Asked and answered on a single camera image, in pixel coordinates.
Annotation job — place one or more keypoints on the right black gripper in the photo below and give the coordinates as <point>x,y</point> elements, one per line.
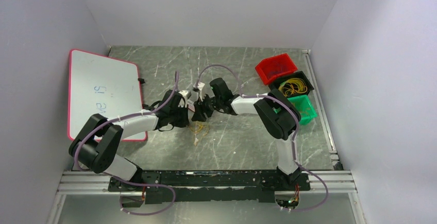
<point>199,109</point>

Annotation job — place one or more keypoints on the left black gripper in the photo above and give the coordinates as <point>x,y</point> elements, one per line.
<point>185,121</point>

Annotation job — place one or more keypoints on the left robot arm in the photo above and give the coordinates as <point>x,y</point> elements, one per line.
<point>96,144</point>

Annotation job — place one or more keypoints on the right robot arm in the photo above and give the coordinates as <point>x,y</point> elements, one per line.
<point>279,117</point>

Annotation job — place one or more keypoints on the red plastic bin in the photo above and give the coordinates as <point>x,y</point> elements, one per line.
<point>269,69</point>

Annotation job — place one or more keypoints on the white board pink rim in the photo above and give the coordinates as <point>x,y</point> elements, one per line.
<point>99,84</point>

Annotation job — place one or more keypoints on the black plastic bin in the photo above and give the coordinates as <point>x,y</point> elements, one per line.
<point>292,85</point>

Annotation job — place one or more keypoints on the green plastic bin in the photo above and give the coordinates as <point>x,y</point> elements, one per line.
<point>303,104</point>

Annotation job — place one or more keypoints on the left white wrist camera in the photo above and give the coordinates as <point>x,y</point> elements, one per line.
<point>185,100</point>

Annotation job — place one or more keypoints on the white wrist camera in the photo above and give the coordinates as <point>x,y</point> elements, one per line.
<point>185,100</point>
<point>199,89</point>

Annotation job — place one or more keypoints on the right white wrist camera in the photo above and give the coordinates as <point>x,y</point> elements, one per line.
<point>199,89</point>

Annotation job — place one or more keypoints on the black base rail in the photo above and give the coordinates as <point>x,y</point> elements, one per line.
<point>154,186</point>

